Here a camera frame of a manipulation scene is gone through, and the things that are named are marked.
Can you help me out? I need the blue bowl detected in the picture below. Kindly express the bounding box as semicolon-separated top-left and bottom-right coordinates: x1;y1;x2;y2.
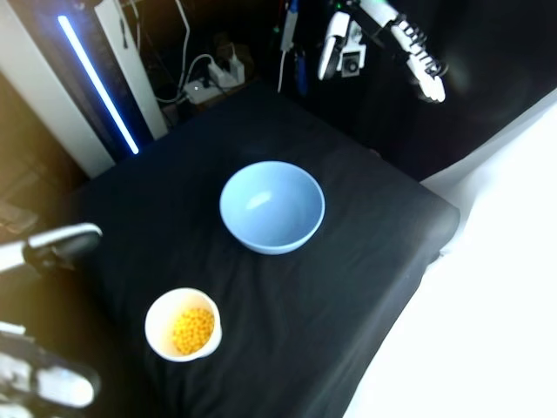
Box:
218;160;326;256

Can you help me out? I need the white power strip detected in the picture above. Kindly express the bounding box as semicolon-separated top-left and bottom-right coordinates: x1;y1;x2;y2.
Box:
207;55;246;87

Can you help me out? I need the black table cloth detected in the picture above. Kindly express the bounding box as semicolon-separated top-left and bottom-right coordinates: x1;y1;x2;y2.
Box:
69;80;461;418

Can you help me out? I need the white cloth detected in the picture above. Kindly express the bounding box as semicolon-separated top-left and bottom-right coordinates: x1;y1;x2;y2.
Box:
343;86;557;418

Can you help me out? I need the glowing light strip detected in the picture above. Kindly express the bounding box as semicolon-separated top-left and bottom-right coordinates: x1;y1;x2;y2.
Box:
57;15;140;156

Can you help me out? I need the white vertical panel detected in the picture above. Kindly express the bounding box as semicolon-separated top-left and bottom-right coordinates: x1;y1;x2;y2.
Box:
93;0;170;141

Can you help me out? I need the white hanging cable connector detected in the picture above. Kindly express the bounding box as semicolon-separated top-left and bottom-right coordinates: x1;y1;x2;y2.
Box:
277;0;302;93

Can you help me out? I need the grey white pillar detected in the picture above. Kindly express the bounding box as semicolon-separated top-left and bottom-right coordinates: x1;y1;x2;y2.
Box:
0;0;117;179

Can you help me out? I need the white adapter box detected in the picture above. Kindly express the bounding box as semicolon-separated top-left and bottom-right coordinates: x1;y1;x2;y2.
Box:
183;79;223;105

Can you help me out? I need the long white cable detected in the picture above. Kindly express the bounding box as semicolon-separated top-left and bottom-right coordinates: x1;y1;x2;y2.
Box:
154;0;192;105

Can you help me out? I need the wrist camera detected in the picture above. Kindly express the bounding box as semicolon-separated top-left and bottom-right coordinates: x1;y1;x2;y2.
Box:
340;21;371;78

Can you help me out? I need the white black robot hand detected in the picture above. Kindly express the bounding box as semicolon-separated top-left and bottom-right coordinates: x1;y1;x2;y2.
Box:
0;222;104;418
316;0;447;105

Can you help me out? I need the white paper cup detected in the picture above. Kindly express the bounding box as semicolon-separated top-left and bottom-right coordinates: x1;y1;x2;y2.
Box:
144;287;223;363

